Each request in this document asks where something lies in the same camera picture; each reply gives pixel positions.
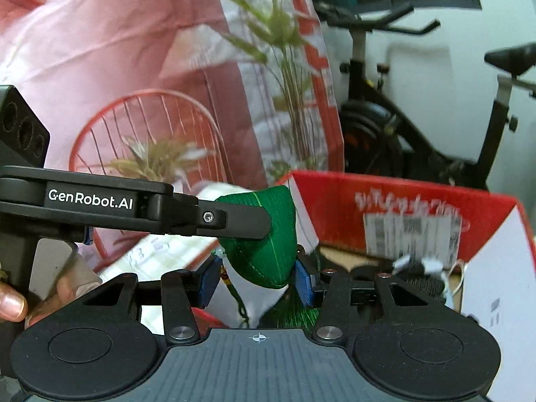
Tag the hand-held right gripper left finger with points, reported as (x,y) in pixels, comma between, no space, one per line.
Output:
(209,279)

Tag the black exercise bike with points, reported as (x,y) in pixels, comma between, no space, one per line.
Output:
(377,121)

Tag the person's left hand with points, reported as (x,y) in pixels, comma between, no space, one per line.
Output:
(10,306)

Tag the printed red backdrop cloth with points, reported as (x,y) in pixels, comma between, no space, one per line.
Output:
(125,50)

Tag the black and white fabric item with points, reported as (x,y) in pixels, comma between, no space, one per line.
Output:
(418,285)

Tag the green fabric sachet with tassel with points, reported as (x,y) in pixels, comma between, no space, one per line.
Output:
(255,255)

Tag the red cardboard box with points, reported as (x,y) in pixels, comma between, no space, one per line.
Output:
(335,209)

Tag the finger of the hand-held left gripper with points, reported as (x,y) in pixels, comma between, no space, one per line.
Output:
(234,220)

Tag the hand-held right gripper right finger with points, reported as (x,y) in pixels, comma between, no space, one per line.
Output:
(303,285)

